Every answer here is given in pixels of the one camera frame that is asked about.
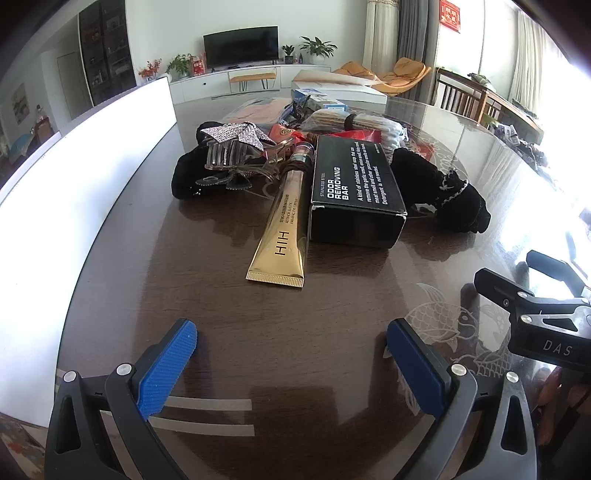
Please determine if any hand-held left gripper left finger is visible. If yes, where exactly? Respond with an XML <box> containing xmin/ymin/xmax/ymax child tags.
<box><xmin>45</xmin><ymin>318</ymin><xmax>199</xmax><ymax>480</ymax></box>

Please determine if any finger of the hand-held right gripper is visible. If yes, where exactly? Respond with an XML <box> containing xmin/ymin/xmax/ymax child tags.
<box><xmin>526</xmin><ymin>250</ymin><xmax>591</xmax><ymax>298</ymax></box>
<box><xmin>473</xmin><ymin>268</ymin><xmax>539</xmax><ymax>319</ymax></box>

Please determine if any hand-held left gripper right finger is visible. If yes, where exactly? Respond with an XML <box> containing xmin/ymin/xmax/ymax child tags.
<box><xmin>387</xmin><ymin>318</ymin><xmax>539</xmax><ymax>480</ymax></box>

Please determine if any black scrunchie with white beads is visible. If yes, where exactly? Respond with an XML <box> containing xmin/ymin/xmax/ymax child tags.
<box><xmin>390</xmin><ymin>148</ymin><xmax>491</xmax><ymax>235</ymax></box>

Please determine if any black printed carton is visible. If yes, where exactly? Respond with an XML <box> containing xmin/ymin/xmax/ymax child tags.
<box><xmin>308</xmin><ymin>135</ymin><xmax>408</xmax><ymax>250</ymax></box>

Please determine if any gold cosmetic tube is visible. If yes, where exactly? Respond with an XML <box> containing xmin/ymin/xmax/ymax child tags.
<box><xmin>246</xmin><ymin>142</ymin><xmax>317</xmax><ymax>289</ymax></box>

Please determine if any black scrunchie with rhinestone bow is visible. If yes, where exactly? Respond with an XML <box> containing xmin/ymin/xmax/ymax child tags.
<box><xmin>172</xmin><ymin>148</ymin><xmax>252</xmax><ymax>200</ymax></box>

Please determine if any red cosmetic tube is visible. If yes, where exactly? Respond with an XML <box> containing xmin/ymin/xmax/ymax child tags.
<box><xmin>330</xmin><ymin>129</ymin><xmax>384</xmax><ymax>145</ymax></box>

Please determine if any white cardboard box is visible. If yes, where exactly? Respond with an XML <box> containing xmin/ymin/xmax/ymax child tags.
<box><xmin>0</xmin><ymin>76</ymin><xmax>178</xmax><ymax>416</ymax></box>

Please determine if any clear hair claw clip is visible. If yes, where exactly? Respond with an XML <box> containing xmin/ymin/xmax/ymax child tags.
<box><xmin>205</xmin><ymin>138</ymin><xmax>269</xmax><ymax>174</ymax></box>

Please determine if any plain black scrunchie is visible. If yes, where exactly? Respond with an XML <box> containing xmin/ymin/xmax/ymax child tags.
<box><xmin>195</xmin><ymin>121</ymin><xmax>232</xmax><ymax>148</ymax></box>

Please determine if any rhinestone star hair clip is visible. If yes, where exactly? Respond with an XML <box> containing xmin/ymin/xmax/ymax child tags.
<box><xmin>203</xmin><ymin>121</ymin><xmax>275</xmax><ymax>151</ymax></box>

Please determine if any person's right hand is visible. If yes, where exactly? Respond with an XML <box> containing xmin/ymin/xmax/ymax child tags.
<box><xmin>536</xmin><ymin>367</ymin><xmax>591</xmax><ymax>416</ymax></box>

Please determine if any white tape strip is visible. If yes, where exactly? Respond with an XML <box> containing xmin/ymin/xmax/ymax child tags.
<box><xmin>164</xmin><ymin>396</ymin><xmax>253</xmax><ymax>412</ymax></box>
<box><xmin>151</xmin><ymin>416</ymin><xmax>256</xmax><ymax>437</ymax></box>

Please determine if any wooden bench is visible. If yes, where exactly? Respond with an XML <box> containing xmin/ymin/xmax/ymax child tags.
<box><xmin>480</xmin><ymin>88</ymin><xmax>546</xmax><ymax>144</ymax></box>

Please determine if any floral blanket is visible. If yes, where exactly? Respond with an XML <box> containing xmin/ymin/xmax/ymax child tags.
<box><xmin>0</xmin><ymin>413</ymin><xmax>47</xmax><ymax>480</ymax></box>

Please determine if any dark wooden chair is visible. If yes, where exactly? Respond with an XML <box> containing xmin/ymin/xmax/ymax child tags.
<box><xmin>434</xmin><ymin>67</ymin><xmax>490</xmax><ymax>123</ymax></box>

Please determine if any beige bundle with black tie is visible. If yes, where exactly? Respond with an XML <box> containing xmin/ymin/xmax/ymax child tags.
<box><xmin>302</xmin><ymin>111</ymin><xmax>409</xmax><ymax>148</ymax></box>

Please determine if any white sheer curtain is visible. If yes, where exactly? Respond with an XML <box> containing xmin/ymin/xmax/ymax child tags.
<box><xmin>508</xmin><ymin>9</ymin><xmax>555</xmax><ymax>107</ymax></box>

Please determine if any orange lounge chair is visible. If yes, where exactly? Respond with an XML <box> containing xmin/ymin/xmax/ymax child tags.
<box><xmin>333</xmin><ymin>56</ymin><xmax>432</xmax><ymax>95</ymax></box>

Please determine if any flat white box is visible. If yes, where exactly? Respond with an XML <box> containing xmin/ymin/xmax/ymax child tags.
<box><xmin>291</xmin><ymin>69</ymin><xmax>389</xmax><ymax>104</ymax></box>

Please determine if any small blue box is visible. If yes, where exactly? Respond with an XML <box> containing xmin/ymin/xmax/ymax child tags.
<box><xmin>292</xmin><ymin>90</ymin><xmax>342</xmax><ymax>109</ymax></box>

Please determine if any grey curtain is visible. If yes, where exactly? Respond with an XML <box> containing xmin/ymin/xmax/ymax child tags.
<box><xmin>397</xmin><ymin>0</ymin><xmax>439</xmax><ymax>100</ymax></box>

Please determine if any covered standing air conditioner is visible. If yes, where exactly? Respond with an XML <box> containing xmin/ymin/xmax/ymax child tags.
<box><xmin>362</xmin><ymin>0</ymin><xmax>400</xmax><ymax>75</ymax></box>

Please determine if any white television cabinet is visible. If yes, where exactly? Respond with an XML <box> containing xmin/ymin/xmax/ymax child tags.
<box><xmin>168</xmin><ymin>64</ymin><xmax>333</xmax><ymax>104</ymax></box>

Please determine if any large green potted plant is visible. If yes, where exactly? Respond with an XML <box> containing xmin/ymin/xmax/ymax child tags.
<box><xmin>299</xmin><ymin>36</ymin><xmax>338</xmax><ymax>64</ymax></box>

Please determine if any red flower arrangement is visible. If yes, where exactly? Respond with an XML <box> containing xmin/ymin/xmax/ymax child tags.
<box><xmin>137</xmin><ymin>58</ymin><xmax>164</xmax><ymax>83</ymax></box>

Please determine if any bushy green potted plant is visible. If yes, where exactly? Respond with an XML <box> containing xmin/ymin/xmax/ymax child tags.
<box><xmin>166</xmin><ymin>54</ymin><xmax>197</xmax><ymax>80</ymax></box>

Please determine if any dark glass display cabinet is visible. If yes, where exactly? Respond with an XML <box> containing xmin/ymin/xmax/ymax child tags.
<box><xmin>78</xmin><ymin>0</ymin><xmax>138</xmax><ymax>107</ymax></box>

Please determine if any black television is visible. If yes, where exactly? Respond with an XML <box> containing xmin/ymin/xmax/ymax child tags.
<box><xmin>203</xmin><ymin>26</ymin><xmax>280</xmax><ymax>71</ymax></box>

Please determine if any red wall poster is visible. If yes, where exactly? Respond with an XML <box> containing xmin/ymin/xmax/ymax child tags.
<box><xmin>438</xmin><ymin>0</ymin><xmax>463</xmax><ymax>34</ymax></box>

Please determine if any framed wall painting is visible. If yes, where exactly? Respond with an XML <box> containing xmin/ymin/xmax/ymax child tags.
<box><xmin>11</xmin><ymin>83</ymin><xmax>28</xmax><ymax>125</ymax></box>

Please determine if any wooden stool with wire legs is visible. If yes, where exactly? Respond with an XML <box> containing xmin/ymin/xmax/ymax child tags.
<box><xmin>229</xmin><ymin>72</ymin><xmax>277</xmax><ymax>92</ymax></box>

